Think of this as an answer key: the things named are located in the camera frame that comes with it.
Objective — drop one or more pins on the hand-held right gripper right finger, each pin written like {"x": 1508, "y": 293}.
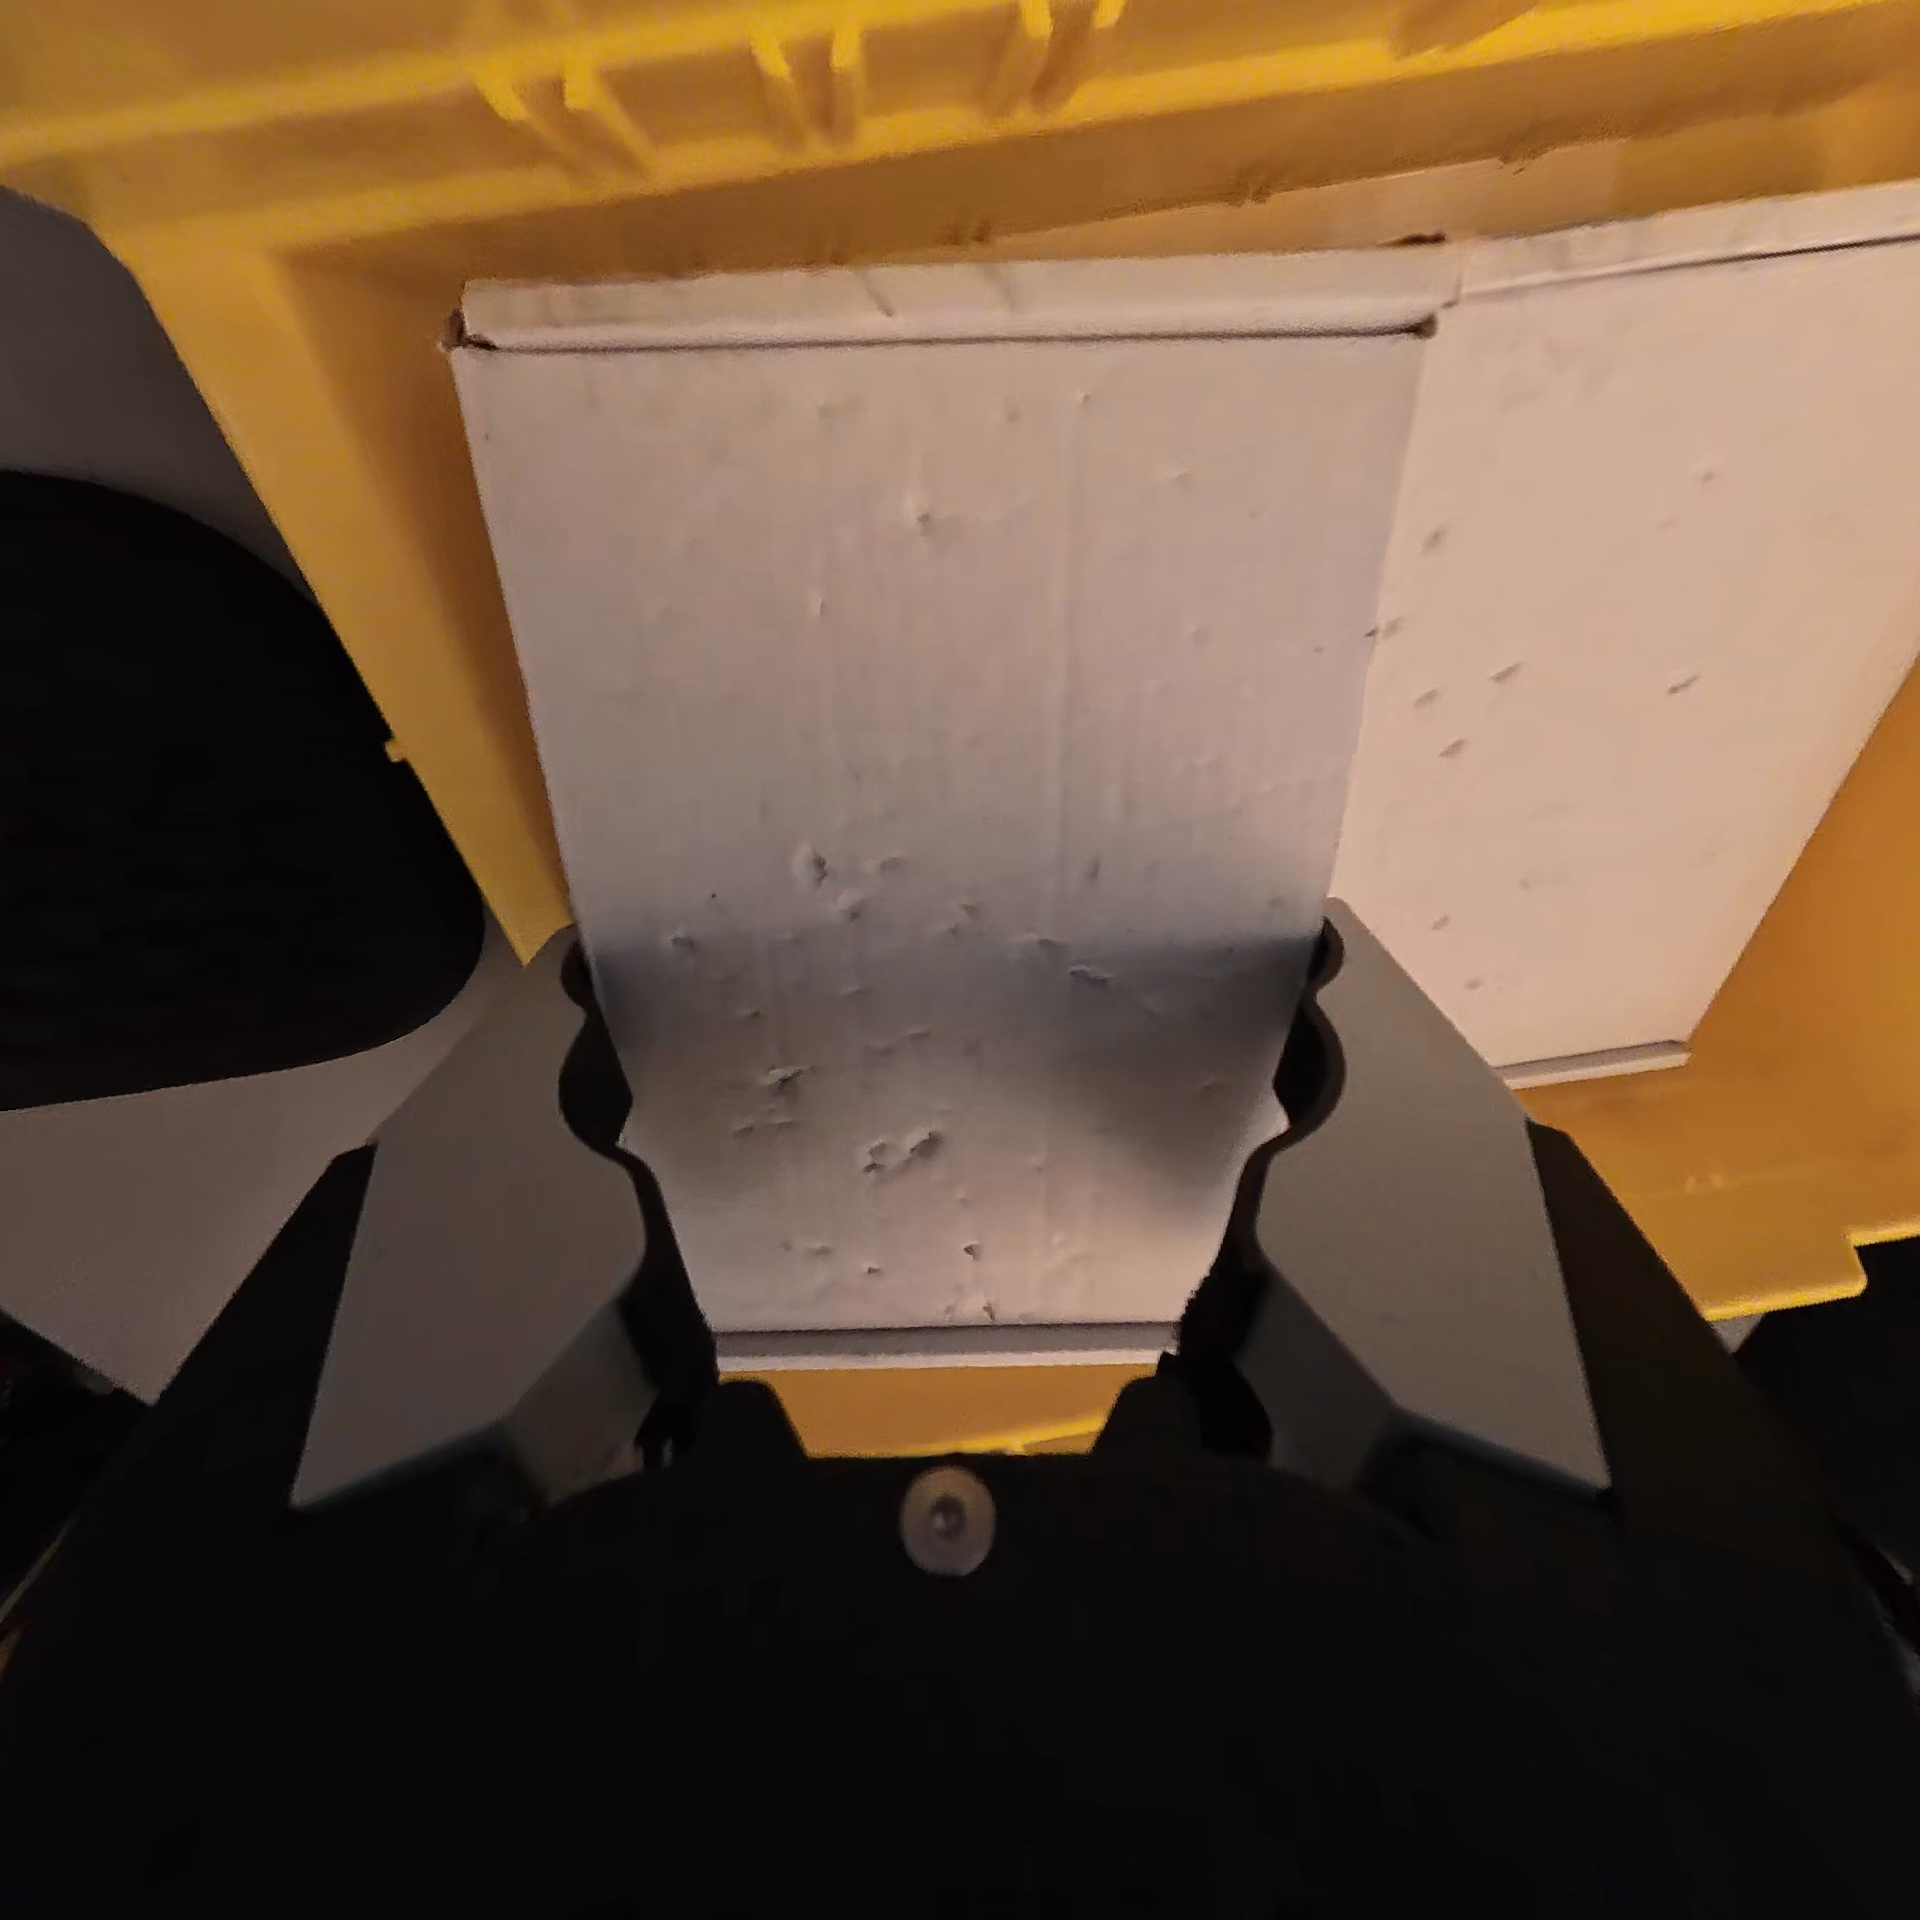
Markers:
{"x": 1424, "y": 1230}

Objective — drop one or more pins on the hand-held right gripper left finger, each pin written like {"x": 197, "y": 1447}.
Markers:
{"x": 481, "y": 1230}

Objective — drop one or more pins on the white cardboard box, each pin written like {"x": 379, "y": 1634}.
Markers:
{"x": 1650, "y": 599}
{"x": 961, "y": 674}

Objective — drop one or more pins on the yellow plastic bin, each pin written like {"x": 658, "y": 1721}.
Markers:
{"x": 1050, "y": 150}

